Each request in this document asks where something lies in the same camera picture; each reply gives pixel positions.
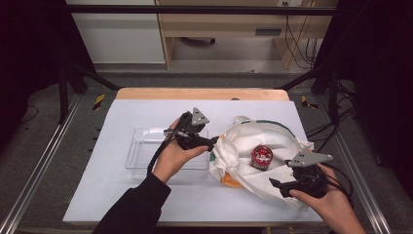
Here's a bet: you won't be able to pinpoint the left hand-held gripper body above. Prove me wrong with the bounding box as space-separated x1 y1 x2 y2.
164 106 211 151

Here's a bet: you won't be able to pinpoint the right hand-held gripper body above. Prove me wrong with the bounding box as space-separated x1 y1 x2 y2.
285 149 334 200

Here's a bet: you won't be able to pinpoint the red round can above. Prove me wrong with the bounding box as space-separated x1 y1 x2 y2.
250 144 275 172

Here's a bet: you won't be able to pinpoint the white canvas tote bag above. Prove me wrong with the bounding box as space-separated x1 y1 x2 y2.
208 115 316 212

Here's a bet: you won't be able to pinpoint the clear plastic container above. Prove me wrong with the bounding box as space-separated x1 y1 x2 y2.
125 127 210 180

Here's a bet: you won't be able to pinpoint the person's left hand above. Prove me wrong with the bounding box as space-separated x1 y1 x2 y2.
151 116 209 185

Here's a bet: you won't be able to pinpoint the person's right hand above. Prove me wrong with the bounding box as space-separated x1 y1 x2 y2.
288 163 356 226

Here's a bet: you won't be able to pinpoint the wooden table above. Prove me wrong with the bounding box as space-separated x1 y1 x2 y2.
110 87 329 228

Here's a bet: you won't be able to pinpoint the yellow black tape strip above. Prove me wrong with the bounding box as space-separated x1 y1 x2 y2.
92 94 106 111
300 95 319 110

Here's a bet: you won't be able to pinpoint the white table sheet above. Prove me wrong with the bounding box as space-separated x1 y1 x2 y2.
62 98 327 225

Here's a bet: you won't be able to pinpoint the dark object under desk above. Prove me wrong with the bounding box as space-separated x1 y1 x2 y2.
178 36 216 47

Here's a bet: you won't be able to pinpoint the light wooden desk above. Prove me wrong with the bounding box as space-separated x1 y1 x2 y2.
155 0 339 70

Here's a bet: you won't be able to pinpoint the white cabinet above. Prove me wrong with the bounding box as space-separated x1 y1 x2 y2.
65 0 167 64

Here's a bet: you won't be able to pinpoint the grey desk label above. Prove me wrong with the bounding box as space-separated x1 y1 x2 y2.
254 27 282 37

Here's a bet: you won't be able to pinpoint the dark curtain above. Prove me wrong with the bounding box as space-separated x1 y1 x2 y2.
0 0 95 154
313 0 413 186

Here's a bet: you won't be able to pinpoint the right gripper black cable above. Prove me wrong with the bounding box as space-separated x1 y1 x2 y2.
319 169 356 210

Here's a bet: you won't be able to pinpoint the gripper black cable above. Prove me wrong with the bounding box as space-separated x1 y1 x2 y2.
319 169 356 210
146 128 183 176

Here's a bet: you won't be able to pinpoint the black floor cable loop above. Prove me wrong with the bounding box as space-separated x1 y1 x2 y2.
324 163 355 198

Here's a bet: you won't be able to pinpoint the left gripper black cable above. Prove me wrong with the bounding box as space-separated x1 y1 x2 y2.
146 128 183 176

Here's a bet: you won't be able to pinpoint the bundle of black floor cables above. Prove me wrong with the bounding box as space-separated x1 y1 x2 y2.
305 81 358 154

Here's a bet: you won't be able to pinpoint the aluminium floor rail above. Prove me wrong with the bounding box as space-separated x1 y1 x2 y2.
0 94 82 234
316 96 393 234

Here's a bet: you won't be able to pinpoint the black frame stand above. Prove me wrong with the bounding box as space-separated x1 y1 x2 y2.
57 61 122 125
277 62 342 126

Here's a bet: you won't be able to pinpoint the black horizontal frame bar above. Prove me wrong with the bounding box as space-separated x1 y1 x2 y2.
64 4 337 17

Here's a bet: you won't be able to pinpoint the hanging black desk cables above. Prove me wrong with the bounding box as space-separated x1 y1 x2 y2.
283 1 320 70

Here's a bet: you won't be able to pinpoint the thin black floor cable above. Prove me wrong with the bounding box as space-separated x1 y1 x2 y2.
20 104 40 125

